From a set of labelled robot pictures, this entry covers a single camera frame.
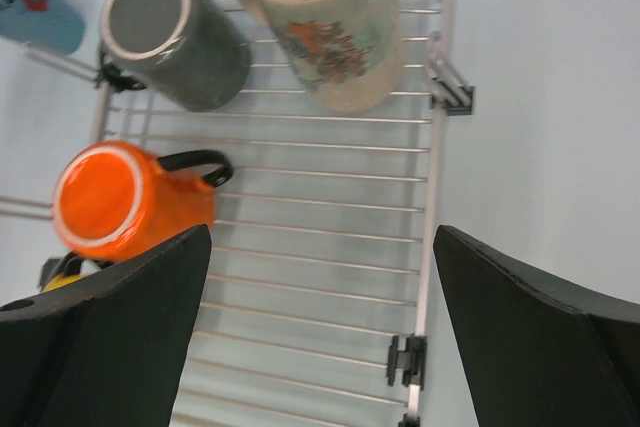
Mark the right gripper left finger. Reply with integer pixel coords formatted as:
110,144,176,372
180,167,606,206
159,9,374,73
1,225,211,426

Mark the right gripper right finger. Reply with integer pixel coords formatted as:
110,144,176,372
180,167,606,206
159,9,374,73
433,225,639,426

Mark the yellow mug black handle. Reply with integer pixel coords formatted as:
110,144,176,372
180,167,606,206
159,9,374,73
38,252,113,292

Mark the orange mug black handle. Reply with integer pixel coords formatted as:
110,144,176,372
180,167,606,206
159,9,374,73
51,141,234,262

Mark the light blue mug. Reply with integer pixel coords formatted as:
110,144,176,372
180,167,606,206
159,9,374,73
1,0,85,55

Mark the dark grey mug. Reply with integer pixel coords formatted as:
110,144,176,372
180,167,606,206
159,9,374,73
100,0,252,112

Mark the beige printed mug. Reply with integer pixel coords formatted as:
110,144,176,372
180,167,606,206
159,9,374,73
240,0,404,114

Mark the metal wire dish rack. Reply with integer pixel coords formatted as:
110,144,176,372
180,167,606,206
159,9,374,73
1,0,455,426

